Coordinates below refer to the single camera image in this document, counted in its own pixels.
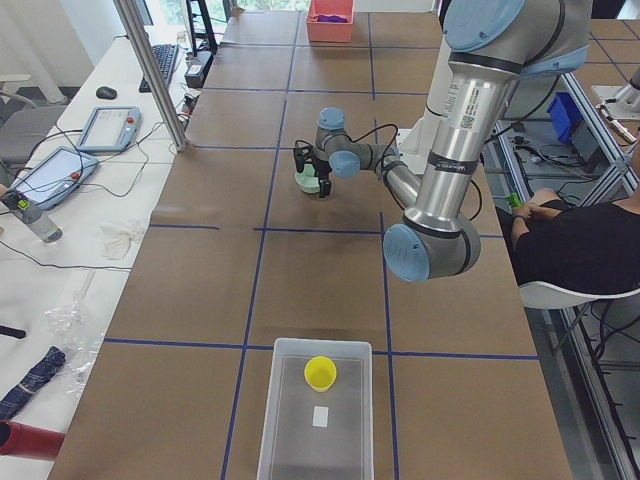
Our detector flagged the purple cloth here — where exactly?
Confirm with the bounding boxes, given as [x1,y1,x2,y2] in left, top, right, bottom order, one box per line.
[314,14,350,23]

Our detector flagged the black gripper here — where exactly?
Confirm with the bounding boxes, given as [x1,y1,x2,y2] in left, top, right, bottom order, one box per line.
[293,140,332,198]

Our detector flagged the black keyboard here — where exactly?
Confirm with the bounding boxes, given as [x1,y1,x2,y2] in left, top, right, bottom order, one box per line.
[151,44,180,86]

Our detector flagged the salmon pink trash bin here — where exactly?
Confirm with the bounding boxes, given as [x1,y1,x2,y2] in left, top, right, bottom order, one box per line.
[306,0,354,43]

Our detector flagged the teach pendant tablet far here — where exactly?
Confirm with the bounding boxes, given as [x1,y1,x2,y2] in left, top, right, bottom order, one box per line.
[76,106,141,155]

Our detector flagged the seated person in black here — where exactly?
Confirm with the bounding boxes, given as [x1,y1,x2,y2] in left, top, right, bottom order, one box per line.
[509,147,640,296]

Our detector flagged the teach pendant tablet near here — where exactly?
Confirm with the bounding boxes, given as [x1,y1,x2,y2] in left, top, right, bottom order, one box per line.
[11,147,99,210]

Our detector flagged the crumpled white tissue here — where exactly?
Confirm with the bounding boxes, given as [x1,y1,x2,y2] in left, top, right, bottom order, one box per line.
[100,220,145,260]

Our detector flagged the black computer mouse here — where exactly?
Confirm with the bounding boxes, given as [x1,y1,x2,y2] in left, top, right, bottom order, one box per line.
[95,86,118,100]

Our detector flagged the blue parts bin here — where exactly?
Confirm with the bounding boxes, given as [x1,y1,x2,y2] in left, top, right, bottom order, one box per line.
[546,92,583,145]

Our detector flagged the translucent plastic storage box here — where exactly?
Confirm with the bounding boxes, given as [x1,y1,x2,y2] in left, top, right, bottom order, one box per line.
[256,338,374,479]

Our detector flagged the yellow plastic cup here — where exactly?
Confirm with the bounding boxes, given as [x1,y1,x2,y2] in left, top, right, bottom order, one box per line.
[304,356,337,392]

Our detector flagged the grey water bottle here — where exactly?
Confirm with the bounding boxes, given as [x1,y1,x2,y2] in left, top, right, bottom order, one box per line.
[1,189,62,243]

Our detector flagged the teach pendant tablet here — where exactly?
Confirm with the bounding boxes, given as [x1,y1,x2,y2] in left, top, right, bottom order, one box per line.
[76,106,141,155]
[11,147,99,210]

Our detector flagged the black box on desk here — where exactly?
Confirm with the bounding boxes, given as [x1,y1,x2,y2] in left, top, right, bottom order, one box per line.
[184,51,214,89]

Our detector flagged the white label in box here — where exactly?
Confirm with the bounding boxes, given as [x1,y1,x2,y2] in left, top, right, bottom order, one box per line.
[312,405,329,428]

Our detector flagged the white chair seat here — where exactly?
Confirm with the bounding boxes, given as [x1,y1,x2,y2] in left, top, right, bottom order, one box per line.
[519,281,639,310]

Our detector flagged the mint green bowl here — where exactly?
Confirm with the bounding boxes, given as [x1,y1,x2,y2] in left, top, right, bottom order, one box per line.
[294,165,320,194]

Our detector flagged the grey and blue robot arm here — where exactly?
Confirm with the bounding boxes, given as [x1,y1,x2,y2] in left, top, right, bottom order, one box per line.
[293,1,592,282]

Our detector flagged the crumpled clear plastic wrap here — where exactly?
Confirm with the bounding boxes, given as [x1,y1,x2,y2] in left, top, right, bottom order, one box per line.
[45,294,105,397]

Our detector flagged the red cylinder bottle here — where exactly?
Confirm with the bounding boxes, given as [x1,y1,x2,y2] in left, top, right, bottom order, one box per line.
[1,420,65,461]

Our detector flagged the aluminium frame post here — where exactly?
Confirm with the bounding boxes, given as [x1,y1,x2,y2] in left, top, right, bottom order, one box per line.
[113,0,188,152]

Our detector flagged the folded blue umbrella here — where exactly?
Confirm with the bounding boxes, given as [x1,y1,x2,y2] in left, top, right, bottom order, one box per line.
[1,346,66,420]

